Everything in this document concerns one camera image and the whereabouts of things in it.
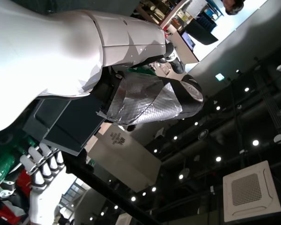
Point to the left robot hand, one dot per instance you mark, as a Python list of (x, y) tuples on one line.
[(61, 58)]

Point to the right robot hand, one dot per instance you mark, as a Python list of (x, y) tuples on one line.
[(43, 201)]

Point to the grey plastic storage box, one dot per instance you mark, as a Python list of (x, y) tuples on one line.
[(61, 126)]

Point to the beige counter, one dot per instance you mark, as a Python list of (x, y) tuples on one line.
[(185, 55)]

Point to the computer monitor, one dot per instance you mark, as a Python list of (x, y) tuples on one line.
[(187, 40)]

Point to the black angled panel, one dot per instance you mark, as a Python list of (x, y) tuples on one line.
[(201, 35)]

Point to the person with dark hair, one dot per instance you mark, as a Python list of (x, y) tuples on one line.
[(234, 5)]

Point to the ceiling air conditioner cassette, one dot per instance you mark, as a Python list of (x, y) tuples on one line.
[(248, 192)]

